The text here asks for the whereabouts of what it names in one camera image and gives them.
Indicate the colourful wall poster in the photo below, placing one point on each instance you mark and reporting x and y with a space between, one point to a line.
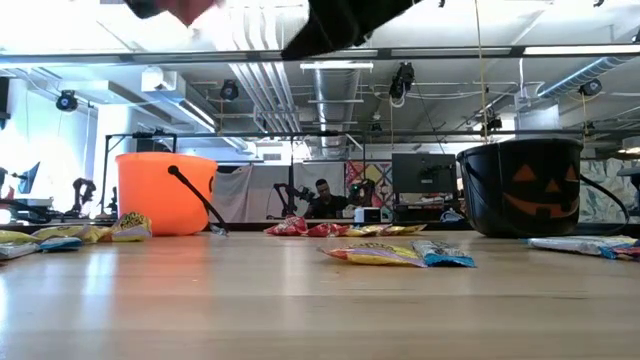
372 180

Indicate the black background rig frame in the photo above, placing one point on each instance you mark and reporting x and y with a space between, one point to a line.
140 135

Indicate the black ceiling camera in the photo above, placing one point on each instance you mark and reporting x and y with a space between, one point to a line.
590 87
229 90
66 100

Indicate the orange halloween bucket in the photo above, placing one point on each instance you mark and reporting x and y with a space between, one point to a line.
150 195

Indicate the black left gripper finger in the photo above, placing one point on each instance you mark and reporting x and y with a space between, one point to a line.
142 7

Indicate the white box device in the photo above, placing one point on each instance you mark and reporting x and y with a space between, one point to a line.
367 215

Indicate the blue screen monitor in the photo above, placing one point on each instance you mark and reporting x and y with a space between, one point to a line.
29 179

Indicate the black background robot arm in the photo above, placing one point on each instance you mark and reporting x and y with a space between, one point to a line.
82 192
287 195

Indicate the yellow Sour Patch packet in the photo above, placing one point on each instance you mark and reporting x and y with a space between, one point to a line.
367 230
407 229
15 236
131 226
622 240
70 232
375 255

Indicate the black jack-o-lantern bucket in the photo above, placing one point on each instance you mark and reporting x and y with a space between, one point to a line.
500 200

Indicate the black computer monitor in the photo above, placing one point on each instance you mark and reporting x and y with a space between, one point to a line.
424 173

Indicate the grey hanging cloth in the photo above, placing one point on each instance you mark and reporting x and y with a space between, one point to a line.
250 192

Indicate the silver round ventilation duct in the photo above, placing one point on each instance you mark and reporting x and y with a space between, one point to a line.
332 100

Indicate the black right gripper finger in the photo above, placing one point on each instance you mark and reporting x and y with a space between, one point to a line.
340 25

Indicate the white ceiling light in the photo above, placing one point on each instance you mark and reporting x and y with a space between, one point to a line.
336 66

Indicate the black hanging device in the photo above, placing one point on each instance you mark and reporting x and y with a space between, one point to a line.
402 80

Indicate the person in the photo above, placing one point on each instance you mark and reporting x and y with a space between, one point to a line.
325 202

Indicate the silver flexible duct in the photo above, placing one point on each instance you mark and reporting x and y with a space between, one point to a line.
585 72

